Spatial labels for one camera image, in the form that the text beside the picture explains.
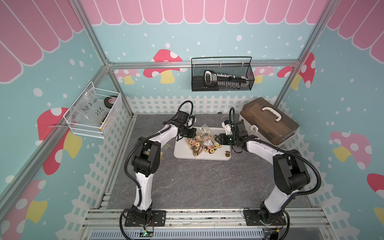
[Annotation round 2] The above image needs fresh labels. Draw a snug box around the clear ziploc bag of cookies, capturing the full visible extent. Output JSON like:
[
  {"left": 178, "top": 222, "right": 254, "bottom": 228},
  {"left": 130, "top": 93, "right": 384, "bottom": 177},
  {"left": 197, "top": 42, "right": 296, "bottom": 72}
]
[{"left": 187, "top": 124, "right": 218, "bottom": 158}]

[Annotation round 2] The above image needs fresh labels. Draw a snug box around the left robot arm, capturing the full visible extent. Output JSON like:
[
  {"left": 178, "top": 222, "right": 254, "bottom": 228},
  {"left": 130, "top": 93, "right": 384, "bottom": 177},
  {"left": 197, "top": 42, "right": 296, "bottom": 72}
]
[{"left": 123, "top": 100, "right": 197, "bottom": 224}]

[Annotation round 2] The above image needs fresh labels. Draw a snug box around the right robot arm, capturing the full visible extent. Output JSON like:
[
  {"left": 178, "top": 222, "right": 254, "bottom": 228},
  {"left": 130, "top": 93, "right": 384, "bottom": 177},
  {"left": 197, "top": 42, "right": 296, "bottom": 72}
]
[{"left": 215, "top": 107, "right": 322, "bottom": 225}]

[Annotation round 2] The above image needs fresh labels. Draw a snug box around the pile of round cookies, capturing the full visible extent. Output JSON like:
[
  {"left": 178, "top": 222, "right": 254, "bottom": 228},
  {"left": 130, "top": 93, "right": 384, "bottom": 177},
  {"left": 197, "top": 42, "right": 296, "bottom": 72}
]
[{"left": 204, "top": 144, "right": 222, "bottom": 154}]

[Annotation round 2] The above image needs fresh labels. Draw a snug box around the white box with brown lid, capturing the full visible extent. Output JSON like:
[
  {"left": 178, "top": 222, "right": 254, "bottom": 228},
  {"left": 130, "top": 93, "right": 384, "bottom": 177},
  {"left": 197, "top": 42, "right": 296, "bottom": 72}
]
[{"left": 239, "top": 97, "right": 299, "bottom": 147}]

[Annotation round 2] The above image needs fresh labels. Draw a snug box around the white plastic tray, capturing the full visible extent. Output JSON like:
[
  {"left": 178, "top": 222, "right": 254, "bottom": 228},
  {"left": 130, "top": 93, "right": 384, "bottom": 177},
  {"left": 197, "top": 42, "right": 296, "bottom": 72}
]
[{"left": 174, "top": 127, "right": 232, "bottom": 161}]

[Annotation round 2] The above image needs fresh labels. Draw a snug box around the socket wrench set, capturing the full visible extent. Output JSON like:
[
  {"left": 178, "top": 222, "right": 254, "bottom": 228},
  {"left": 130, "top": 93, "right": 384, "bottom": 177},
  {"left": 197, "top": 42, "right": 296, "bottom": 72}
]
[{"left": 203, "top": 71, "right": 250, "bottom": 90}]

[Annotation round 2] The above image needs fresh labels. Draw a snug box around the black tape roll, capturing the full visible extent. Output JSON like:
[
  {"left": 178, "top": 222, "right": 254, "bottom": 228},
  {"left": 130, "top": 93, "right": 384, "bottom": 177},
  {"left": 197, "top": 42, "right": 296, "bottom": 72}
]
[{"left": 104, "top": 96, "right": 118, "bottom": 109}]

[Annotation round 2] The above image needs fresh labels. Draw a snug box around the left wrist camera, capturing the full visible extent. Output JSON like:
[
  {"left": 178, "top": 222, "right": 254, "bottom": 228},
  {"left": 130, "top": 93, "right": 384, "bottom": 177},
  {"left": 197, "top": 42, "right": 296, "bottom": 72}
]
[{"left": 186, "top": 115, "right": 196, "bottom": 128}]

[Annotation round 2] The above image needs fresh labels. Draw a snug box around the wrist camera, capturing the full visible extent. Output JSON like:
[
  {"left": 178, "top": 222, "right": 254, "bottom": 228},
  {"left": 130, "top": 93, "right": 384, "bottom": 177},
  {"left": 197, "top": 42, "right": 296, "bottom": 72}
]
[
  {"left": 186, "top": 115, "right": 196, "bottom": 128},
  {"left": 222, "top": 120, "right": 233, "bottom": 135}
]

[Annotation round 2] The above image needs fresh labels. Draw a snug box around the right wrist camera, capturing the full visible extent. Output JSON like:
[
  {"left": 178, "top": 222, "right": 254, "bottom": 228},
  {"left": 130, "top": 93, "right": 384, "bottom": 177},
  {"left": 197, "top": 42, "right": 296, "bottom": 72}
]
[{"left": 222, "top": 120, "right": 233, "bottom": 135}]

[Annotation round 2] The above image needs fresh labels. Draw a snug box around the black wire mesh basket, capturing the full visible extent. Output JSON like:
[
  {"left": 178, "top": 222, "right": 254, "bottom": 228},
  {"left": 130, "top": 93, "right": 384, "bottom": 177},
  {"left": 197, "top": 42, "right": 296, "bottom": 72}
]
[{"left": 191, "top": 57, "right": 255, "bottom": 92}]

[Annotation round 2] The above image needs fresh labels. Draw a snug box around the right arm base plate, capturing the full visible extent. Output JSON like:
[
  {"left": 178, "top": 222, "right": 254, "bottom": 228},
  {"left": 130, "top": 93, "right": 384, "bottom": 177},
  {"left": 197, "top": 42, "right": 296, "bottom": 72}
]
[{"left": 243, "top": 208, "right": 287, "bottom": 227}]

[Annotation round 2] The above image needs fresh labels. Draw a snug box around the clear wall bin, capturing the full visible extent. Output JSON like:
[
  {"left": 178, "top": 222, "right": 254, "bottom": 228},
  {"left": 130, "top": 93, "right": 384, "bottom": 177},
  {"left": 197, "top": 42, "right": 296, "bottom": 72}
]
[{"left": 64, "top": 82, "right": 122, "bottom": 139}]

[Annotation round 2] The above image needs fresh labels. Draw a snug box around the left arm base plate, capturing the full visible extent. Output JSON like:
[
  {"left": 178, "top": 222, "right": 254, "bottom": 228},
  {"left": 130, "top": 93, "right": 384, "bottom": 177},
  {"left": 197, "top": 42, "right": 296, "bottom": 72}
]
[{"left": 124, "top": 209, "right": 167, "bottom": 227}]

